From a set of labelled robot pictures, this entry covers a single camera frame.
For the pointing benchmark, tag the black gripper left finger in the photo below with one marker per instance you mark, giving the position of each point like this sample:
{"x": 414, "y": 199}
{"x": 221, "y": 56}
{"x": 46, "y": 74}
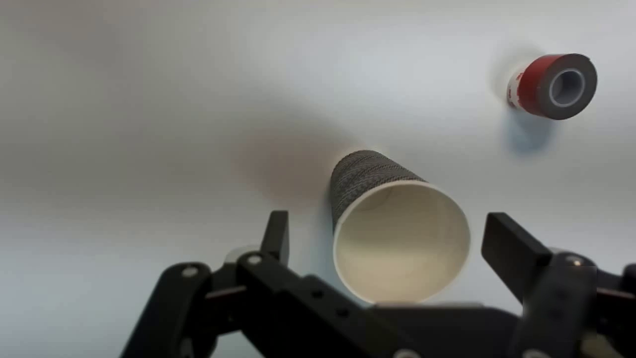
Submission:
{"x": 265, "y": 310}

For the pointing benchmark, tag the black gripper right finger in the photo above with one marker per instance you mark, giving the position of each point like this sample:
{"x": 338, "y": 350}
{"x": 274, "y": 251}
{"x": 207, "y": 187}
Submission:
{"x": 563, "y": 298}

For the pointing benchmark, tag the grey paper cup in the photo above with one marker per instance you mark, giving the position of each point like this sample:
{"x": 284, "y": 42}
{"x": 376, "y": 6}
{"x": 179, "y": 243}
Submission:
{"x": 398, "y": 231}

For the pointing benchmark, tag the red tape roll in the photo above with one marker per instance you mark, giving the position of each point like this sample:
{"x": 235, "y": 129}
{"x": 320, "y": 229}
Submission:
{"x": 553, "y": 86}

